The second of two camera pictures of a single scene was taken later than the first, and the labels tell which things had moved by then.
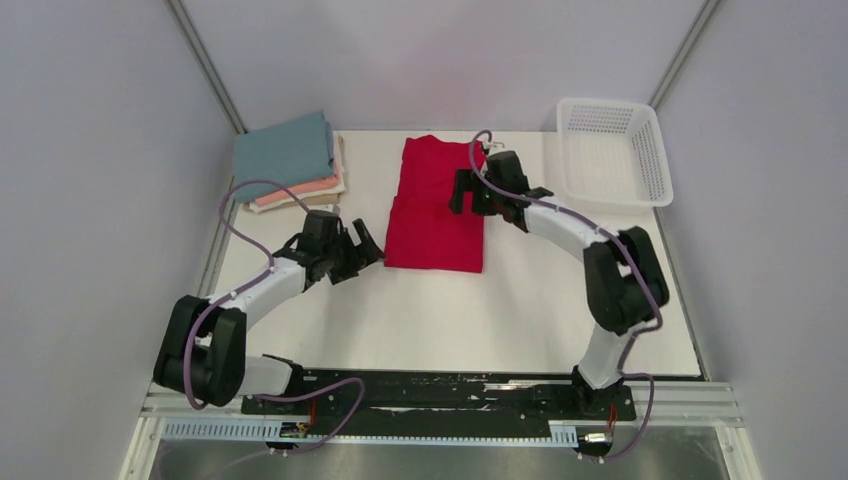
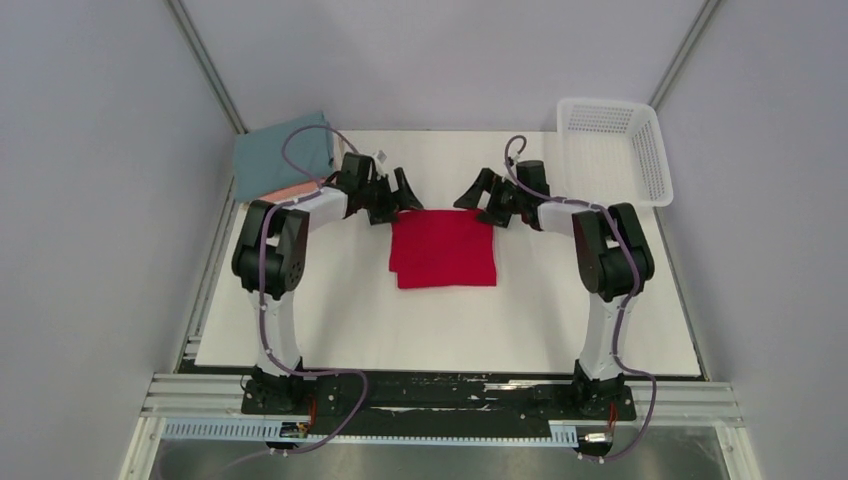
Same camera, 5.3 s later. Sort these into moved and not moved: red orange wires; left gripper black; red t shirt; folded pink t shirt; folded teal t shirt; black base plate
Moved: left gripper black; red t shirt
Not moved: folded pink t shirt; black base plate; red orange wires; folded teal t shirt
